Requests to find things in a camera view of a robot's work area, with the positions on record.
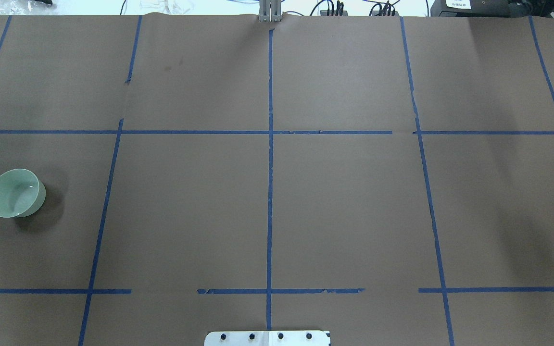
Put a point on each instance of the aluminium frame post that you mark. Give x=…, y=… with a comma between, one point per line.
x=270, y=11

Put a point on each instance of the green ceramic bowl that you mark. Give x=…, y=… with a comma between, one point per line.
x=21, y=193

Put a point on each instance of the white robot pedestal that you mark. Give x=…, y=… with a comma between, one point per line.
x=268, y=338

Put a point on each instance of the black box device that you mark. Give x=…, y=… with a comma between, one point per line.
x=481, y=8

